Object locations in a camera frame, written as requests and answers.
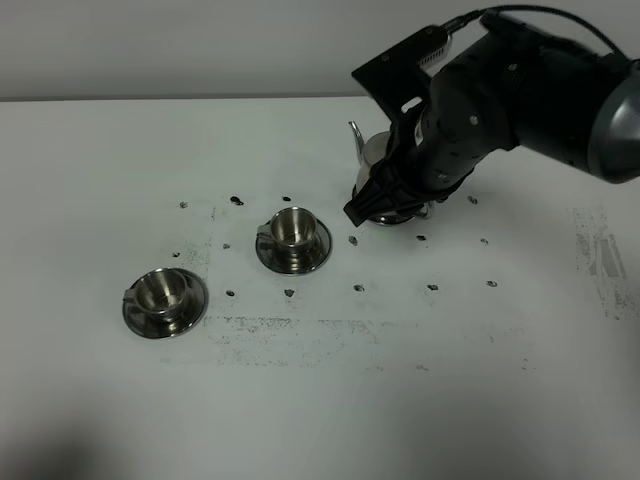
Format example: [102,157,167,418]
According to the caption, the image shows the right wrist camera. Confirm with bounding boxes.
[351,25,450,121]

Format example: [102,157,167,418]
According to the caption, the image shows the teapot steel saucer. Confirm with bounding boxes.
[368,204,430,226]

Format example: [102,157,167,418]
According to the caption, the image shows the front steel teacup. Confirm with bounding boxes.
[123,268,189,316]

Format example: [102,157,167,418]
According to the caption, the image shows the stainless steel teapot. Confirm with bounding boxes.
[349,121,434,219]

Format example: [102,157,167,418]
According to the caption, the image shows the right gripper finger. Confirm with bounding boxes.
[343,160,427,226]

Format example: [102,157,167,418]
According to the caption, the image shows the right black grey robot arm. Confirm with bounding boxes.
[344,5,639,225]

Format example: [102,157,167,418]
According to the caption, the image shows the steel teacup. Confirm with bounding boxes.
[123,268,189,316]
[257,206,319,249]

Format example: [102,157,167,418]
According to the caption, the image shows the middle steel saucer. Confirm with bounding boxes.
[255,220,333,276]

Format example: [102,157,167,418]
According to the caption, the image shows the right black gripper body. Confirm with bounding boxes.
[384,102,477,200]

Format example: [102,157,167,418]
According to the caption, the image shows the front steel saucer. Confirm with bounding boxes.
[122,268,209,340]

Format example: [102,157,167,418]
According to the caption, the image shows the middle steel teacup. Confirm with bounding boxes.
[257,206,319,249]

